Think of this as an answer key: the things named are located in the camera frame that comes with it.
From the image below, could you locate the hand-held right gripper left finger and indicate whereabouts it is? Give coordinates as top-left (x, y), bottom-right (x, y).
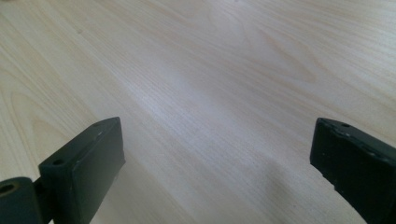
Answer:
top-left (37, 116), bottom-right (127, 224)

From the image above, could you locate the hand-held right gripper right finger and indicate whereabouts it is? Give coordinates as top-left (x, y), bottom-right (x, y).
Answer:
top-left (309, 117), bottom-right (396, 224)

